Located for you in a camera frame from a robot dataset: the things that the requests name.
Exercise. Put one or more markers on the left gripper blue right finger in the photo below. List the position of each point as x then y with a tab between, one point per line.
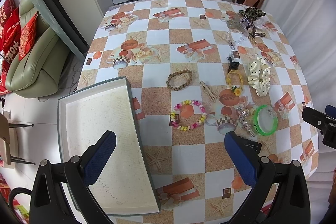
256	172

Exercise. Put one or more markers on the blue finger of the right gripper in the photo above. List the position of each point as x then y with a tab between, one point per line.
319	120
330	111

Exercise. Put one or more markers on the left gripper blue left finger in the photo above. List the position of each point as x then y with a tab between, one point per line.
83	171

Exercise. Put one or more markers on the black scalloped snap hairclip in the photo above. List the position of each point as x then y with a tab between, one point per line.
255	146

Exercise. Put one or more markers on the green translucent bangle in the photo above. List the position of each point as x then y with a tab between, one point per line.
265	120

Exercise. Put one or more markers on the silver rhinestone chain brooch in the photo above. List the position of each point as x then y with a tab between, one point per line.
244	119

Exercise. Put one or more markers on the cream polka dot scrunchie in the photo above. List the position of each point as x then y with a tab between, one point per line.
259	76

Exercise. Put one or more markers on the beige wooden hair clip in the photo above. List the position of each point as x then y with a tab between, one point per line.
213	96

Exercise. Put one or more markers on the black small claw clip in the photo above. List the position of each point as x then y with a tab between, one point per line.
233	65

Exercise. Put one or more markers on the white shallow tray box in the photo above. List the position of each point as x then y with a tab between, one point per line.
99	121

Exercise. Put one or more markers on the wooden chair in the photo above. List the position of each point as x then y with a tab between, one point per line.
9	144

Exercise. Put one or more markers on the green leather sofa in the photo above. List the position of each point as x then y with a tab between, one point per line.
38	73

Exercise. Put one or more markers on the checkered printed tablecloth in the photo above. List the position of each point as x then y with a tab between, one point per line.
165	48

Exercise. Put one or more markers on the leopard print bow clip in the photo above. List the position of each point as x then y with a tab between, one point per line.
252	13

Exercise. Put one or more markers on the silver glitter hair bow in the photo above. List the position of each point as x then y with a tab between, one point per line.
236	24

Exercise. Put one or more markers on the red embroidered cushion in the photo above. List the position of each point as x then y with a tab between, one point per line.
28	35

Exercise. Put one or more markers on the gold chain hair clip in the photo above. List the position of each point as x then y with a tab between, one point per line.
252	35

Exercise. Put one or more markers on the clear bead keychain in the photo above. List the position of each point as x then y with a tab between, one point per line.
233	39

